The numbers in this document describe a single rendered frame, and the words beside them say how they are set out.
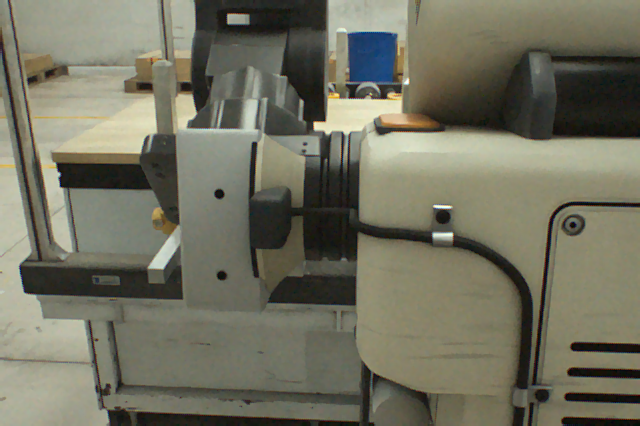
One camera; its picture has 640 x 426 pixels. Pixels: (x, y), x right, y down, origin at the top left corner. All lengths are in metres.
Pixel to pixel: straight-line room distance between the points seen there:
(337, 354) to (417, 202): 1.50
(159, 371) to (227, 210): 1.57
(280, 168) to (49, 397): 2.00
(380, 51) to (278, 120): 6.27
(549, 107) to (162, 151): 0.22
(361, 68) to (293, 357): 5.18
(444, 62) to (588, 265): 0.12
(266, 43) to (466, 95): 0.18
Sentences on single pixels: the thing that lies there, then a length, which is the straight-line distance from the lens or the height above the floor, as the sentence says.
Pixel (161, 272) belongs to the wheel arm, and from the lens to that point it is 1.14.
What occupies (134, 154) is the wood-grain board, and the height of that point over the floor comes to 0.90.
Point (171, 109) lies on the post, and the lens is 1.31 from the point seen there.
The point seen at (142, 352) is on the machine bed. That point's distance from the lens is 1.89.
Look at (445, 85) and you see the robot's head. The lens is 0.35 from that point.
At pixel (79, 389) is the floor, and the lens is 2.31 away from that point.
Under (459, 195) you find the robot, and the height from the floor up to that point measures 1.22.
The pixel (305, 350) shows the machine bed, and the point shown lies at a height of 0.32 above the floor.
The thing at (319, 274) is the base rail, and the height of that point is 0.70.
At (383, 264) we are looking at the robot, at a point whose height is 1.18.
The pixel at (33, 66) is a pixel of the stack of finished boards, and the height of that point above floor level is 0.22.
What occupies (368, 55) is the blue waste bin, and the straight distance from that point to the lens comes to 6.66.
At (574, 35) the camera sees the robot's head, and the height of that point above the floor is 1.28.
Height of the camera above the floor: 1.31
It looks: 22 degrees down
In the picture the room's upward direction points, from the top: straight up
